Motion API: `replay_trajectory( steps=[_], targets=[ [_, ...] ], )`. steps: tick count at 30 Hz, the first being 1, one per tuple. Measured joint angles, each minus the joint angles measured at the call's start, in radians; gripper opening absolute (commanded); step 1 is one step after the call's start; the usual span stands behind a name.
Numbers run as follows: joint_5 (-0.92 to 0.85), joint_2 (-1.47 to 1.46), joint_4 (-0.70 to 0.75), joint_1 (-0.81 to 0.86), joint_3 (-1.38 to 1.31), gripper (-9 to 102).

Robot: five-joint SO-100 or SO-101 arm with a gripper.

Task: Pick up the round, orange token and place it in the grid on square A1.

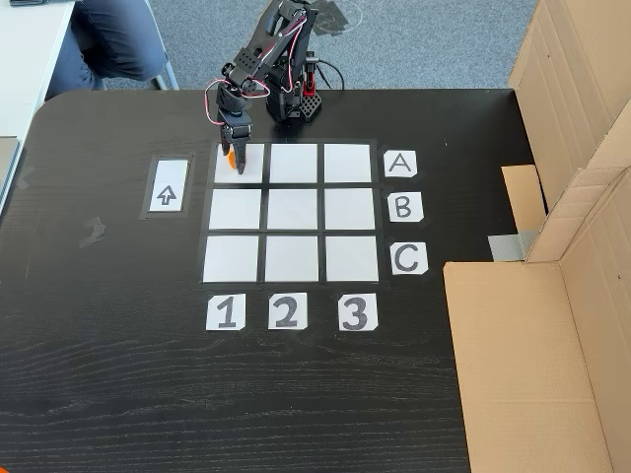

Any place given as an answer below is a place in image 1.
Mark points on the round orange token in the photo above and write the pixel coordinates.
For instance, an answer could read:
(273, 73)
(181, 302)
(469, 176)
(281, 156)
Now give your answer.
(230, 161)

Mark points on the white nine-square grid sheet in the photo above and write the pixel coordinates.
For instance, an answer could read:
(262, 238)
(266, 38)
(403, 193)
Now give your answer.
(292, 212)

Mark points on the white arrow paper sheet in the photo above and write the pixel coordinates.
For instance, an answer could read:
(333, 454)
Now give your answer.
(167, 187)

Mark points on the grey chair leg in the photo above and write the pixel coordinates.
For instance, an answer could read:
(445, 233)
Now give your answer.
(166, 79)

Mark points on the black floor tape patch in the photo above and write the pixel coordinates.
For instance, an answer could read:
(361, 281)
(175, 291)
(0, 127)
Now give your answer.
(335, 17)

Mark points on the person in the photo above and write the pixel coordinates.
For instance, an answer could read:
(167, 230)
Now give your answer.
(108, 39)

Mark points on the paper sheet letter A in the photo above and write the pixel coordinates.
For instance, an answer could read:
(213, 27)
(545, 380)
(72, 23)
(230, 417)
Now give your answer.
(400, 163)

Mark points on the clear tape scrap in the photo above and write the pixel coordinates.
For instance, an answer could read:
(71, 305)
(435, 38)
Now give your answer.
(25, 178)
(93, 231)

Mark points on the paper sheet number 1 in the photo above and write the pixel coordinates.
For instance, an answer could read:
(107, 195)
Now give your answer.
(226, 312)

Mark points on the paper sheet number 2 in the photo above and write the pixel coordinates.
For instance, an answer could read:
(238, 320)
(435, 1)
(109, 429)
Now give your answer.
(287, 311)

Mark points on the paper sheet letter B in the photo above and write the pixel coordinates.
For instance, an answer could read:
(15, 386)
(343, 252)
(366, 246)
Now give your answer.
(405, 207)

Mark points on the paper sheet letter C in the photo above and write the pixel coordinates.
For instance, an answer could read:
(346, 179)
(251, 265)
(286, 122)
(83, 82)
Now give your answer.
(408, 258)

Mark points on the paper sheet number 3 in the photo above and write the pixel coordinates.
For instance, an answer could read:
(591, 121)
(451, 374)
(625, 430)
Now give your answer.
(358, 312)

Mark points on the white side table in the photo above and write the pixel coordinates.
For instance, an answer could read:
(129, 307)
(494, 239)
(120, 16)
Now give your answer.
(24, 59)

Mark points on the brown cardboard box large flap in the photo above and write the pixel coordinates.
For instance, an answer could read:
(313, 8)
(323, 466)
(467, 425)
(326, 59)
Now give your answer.
(522, 369)

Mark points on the grey duct tape strip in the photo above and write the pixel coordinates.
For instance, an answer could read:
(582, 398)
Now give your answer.
(510, 245)

